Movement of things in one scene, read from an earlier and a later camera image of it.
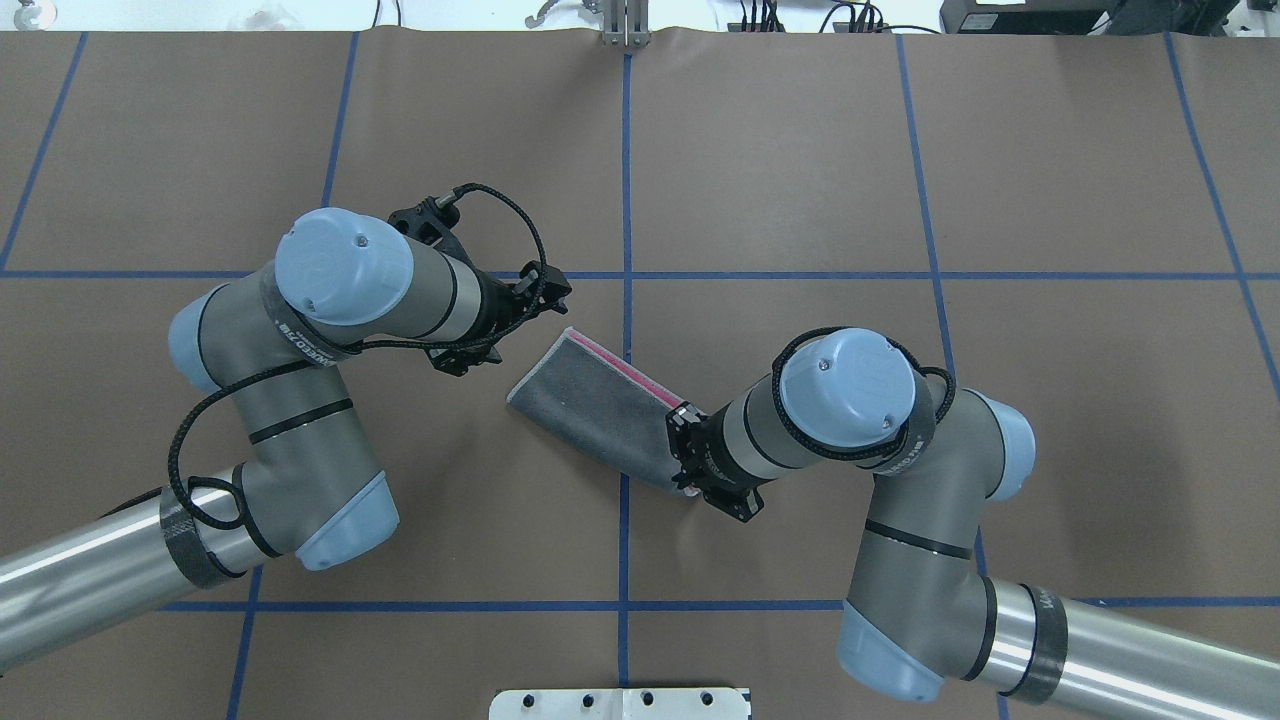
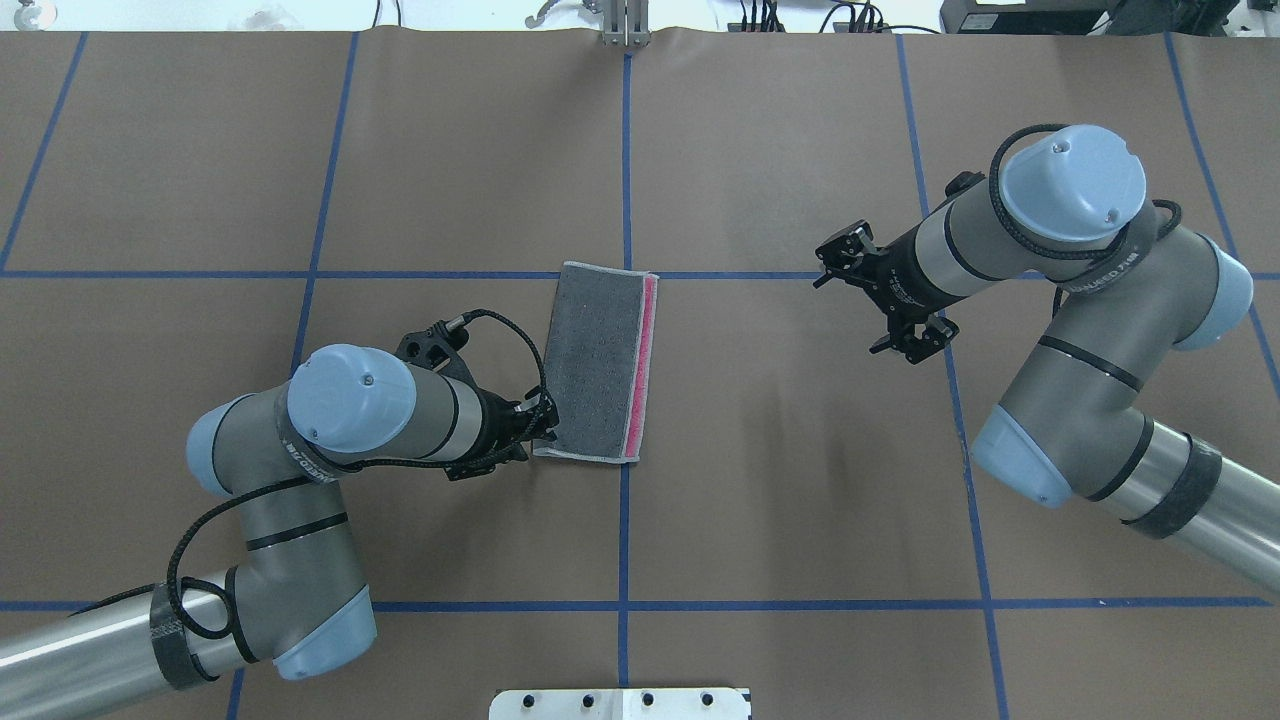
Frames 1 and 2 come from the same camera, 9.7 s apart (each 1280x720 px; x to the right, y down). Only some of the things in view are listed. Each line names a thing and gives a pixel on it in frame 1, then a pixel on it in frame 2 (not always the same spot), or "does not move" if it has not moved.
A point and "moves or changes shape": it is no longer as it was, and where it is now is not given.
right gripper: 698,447 to 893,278
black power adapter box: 1036,17 does not move
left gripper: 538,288 to 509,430
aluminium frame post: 625,22 does not move
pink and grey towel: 592,397 moves or changes shape
